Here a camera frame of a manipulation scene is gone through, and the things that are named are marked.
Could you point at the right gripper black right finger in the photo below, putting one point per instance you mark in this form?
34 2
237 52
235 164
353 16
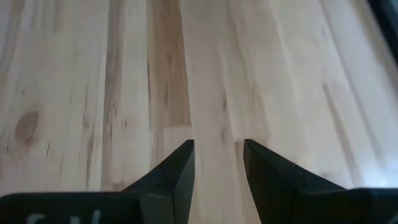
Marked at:
273 183

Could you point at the black aluminium table frame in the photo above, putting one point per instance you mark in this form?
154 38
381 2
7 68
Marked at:
388 18

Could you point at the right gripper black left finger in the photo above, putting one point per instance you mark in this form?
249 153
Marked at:
174 186

